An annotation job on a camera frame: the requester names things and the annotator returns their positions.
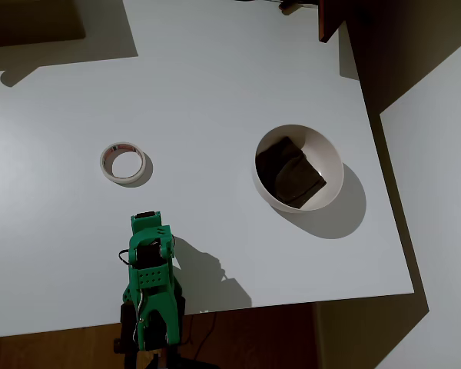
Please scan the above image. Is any white masking tape roll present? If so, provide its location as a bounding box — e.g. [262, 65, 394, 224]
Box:
[99, 141, 146, 184]

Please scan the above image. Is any black power cable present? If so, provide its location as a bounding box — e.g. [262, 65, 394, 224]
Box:
[190, 311, 217, 357]

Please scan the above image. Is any dark box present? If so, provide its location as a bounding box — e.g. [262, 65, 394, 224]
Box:
[0, 0, 86, 48]

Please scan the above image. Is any white bowl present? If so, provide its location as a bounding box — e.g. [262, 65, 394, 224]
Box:
[251, 124, 345, 214]

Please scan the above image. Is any brown wooden furniture panel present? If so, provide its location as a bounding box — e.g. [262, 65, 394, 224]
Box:
[317, 0, 350, 43]

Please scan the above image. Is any dark folded cloth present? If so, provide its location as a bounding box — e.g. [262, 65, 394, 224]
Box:
[255, 135, 327, 211]

